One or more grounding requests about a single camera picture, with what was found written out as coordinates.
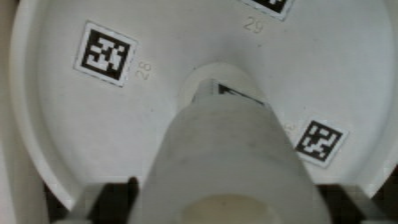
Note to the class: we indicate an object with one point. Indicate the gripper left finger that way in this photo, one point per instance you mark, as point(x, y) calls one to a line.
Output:
point(106, 202)

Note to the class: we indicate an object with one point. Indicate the white cylindrical table leg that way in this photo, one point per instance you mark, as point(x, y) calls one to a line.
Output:
point(229, 178)

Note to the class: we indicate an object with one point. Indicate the white front fence bar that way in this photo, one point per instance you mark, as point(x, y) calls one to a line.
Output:
point(23, 196)

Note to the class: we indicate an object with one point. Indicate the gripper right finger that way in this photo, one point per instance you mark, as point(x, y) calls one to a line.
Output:
point(353, 208)

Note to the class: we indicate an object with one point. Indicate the white round table top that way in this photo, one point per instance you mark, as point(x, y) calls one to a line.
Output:
point(106, 60)

